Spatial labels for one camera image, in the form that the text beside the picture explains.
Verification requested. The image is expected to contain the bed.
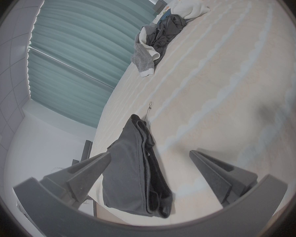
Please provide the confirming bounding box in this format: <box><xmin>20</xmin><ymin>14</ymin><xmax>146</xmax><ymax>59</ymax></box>
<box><xmin>92</xmin><ymin>0</ymin><xmax>296</xmax><ymax>227</ymax></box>

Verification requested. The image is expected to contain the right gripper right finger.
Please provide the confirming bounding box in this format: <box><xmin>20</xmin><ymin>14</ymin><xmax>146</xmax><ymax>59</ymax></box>
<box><xmin>189</xmin><ymin>150</ymin><xmax>259</xmax><ymax>205</ymax></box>

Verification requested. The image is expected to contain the blue-green curtain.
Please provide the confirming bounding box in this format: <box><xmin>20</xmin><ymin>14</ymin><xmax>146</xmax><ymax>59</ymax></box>
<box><xmin>27</xmin><ymin>47</ymin><xmax>115</xmax><ymax>129</ymax></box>
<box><xmin>29</xmin><ymin>0</ymin><xmax>164</xmax><ymax>89</ymax></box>

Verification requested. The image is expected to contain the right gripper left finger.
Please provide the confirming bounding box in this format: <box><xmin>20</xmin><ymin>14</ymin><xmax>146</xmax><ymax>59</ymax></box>
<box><xmin>39</xmin><ymin>152</ymin><xmax>112</xmax><ymax>209</ymax></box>

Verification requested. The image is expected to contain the black chest of drawers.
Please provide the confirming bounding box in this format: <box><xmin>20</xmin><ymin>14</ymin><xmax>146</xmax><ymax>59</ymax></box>
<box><xmin>72</xmin><ymin>140</ymin><xmax>93</xmax><ymax>168</ymax></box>

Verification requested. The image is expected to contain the pile of clothes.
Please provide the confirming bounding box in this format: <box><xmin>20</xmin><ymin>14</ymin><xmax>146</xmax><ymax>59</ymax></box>
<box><xmin>131</xmin><ymin>1</ymin><xmax>210</xmax><ymax>78</ymax></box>

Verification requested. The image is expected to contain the black T-shirt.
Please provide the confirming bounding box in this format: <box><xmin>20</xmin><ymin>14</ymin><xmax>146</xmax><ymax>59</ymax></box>
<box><xmin>102</xmin><ymin>101</ymin><xmax>173</xmax><ymax>219</ymax></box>

